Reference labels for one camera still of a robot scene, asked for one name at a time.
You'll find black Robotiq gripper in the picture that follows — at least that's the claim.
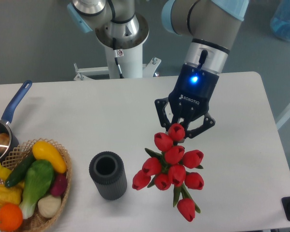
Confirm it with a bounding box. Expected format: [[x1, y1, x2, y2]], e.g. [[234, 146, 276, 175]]
[[154, 64, 219, 139]]

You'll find red tulip bouquet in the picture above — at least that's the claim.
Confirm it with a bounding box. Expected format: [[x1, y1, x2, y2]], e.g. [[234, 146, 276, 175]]
[[132, 123, 204, 222]]

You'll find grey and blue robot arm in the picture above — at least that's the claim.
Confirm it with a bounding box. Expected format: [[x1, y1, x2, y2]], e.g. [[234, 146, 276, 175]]
[[67, 0, 248, 138]]

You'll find dark grey ribbed vase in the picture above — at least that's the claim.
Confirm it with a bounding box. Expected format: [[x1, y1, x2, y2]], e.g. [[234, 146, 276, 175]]
[[89, 151, 127, 201]]

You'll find blue plastic bag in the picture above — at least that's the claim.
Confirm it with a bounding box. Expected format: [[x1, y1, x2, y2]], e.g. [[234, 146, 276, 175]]
[[270, 0, 290, 42]]

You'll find purple red onion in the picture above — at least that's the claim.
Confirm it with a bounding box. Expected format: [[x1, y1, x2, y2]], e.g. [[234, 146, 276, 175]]
[[50, 174, 68, 197]]

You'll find yellow squash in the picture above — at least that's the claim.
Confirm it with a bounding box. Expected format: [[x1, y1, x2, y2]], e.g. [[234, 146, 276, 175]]
[[32, 141, 67, 174]]

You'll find green bok choy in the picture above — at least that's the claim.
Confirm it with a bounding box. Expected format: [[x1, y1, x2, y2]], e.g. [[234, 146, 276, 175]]
[[19, 159, 54, 219]]

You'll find white garlic bulb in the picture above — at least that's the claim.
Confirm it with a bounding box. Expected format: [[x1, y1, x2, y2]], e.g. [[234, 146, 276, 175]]
[[38, 194, 61, 218]]

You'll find green cucumber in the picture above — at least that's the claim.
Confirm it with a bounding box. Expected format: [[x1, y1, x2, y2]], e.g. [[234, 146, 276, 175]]
[[4, 153, 36, 188]]

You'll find woven wicker basket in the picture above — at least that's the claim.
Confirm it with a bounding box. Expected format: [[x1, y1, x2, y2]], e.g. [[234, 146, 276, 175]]
[[1, 138, 73, 232]]

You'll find yellow banana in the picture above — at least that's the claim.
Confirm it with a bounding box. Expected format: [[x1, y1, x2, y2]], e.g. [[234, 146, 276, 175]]
[[0, 163, 25, 189]]

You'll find yellow bell pepper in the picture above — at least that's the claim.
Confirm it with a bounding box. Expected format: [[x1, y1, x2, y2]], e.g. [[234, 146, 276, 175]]
[[0, 184, 22, 208]]

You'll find orange fruit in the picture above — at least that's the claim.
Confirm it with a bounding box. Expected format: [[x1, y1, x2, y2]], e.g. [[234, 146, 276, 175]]
[[0, 203, 23, 232]]

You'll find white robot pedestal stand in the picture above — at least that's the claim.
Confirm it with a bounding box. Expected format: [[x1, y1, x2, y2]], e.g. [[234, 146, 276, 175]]
[[74, 43, 162, 81]]

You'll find black cable on pedestal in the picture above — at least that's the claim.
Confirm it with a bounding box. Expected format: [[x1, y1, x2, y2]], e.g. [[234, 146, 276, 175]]
[[112, 37, 124, 79]]

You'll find blue handled saucepan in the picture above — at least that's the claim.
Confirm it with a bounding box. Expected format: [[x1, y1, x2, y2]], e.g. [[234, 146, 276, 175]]
[[0, 80, 32, 162]]

